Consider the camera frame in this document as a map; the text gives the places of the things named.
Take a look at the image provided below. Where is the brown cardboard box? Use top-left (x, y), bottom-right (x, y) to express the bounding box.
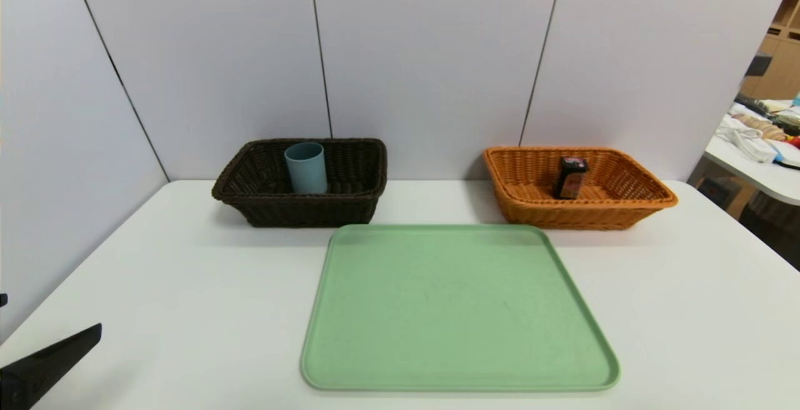
top-left (695, 176), bottom-right (757, 220)

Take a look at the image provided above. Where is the white crumpled cloth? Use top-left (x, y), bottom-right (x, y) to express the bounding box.
top-left (716, 115), bottom-right (779, 164)

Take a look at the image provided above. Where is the small black food carton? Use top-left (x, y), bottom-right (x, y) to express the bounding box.
top-left (554, 156), bottom-right (589, 200)

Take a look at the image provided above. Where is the green plastic tray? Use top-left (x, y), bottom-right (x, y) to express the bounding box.
top-left (301, 224), bottom-right (620, 392)

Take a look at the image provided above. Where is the wooden shelf unit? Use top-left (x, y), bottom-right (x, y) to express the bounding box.
top-left (739, 0), bottom-right (800, 101)

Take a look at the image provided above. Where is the beige knitted cloth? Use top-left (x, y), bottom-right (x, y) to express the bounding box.
top-left (732, 114), bottom-right (788, 143)

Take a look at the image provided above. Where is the dark brown wicker basket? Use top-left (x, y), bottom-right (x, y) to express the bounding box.
top-left (212, 139), bottom-right (388, 229)

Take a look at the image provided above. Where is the blue plastic cup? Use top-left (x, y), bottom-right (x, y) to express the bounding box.
top-left (284, 142), bottom-right (328, 195)

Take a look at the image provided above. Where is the orange wicker basket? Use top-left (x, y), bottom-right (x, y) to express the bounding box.
top-left (482, 146), bottom-right (678, 231)

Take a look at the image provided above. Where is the white background table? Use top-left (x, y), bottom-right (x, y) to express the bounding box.
top-left (703, 101), bottom-right (800, 206)

